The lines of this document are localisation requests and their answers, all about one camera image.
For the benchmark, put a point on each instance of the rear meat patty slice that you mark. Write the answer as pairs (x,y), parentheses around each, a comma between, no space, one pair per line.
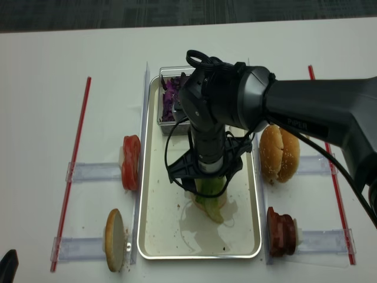
(288,242)

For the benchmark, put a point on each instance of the tomato slice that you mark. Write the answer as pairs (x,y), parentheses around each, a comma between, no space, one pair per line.
(133,165)
(126,159)

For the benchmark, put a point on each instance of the lower left clear holder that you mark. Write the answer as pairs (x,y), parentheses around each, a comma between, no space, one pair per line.
(67,249)

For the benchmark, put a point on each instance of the rear tomato slice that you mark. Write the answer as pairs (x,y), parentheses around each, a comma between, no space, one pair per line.
(126,159)

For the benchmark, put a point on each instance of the sesame bun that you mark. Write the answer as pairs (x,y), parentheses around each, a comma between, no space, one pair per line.
(271,152)
(290,157)

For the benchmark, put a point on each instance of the left clear acrylic rail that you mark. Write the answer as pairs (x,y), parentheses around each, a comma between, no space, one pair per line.
(132,255)

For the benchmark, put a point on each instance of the standing bun half left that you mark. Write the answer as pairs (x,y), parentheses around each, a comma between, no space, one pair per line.
(114,241)

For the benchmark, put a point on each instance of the clear plastic salad box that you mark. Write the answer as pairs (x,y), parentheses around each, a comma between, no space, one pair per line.
(178,113)

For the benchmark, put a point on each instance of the right sesame bun top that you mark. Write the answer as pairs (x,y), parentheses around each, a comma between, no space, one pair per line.
(290,157)

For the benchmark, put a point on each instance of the lower right clear holder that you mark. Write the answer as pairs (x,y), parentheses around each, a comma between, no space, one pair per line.
(324,242)

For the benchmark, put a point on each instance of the green lettuce leaf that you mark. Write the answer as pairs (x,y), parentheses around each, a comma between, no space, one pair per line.
(211,186)

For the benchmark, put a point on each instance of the right red strip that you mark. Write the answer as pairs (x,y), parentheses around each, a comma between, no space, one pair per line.
(338,195)

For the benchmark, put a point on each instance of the upper left clear holder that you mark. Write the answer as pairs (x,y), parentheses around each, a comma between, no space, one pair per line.
(92,172)

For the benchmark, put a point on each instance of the bottom bun slice on tray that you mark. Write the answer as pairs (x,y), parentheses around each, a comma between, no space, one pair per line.
(221,200)

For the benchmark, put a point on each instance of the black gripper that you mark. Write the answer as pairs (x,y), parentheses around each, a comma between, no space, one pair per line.
(210,154)

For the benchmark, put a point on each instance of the chopped purple cabbage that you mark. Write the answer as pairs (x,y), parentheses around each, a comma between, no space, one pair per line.
(171,89)

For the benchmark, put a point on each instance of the white pusher block tomato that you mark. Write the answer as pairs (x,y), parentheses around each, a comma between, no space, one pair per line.
(121,157)

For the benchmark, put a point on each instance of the left red strip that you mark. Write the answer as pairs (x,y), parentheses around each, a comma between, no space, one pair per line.
(57,243)

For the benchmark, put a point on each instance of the white pusher block meat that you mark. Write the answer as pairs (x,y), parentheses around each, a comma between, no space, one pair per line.
(299,233)

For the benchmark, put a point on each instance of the cream metal tray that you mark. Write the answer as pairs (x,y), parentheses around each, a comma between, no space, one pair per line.
(171,226)

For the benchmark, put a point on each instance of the black object at corner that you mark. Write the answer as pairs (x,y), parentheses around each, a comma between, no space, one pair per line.
(8,266)

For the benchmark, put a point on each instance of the meat patty slice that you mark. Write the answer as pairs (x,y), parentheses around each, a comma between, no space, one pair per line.
(276,233)
(288,242)

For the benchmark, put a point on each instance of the red strip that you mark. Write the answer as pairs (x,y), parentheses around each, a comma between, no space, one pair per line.
(338,195)
(57,243)

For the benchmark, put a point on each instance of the front tomato slice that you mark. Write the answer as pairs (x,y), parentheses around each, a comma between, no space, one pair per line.
(133,165)

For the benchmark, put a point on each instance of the front meat patty slice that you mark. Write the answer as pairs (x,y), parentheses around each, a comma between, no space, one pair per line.
(276,233)

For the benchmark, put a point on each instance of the left sesame bun top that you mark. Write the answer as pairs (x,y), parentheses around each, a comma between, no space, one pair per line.
(271,152)

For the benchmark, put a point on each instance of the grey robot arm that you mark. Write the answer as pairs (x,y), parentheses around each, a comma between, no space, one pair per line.
(225,103)

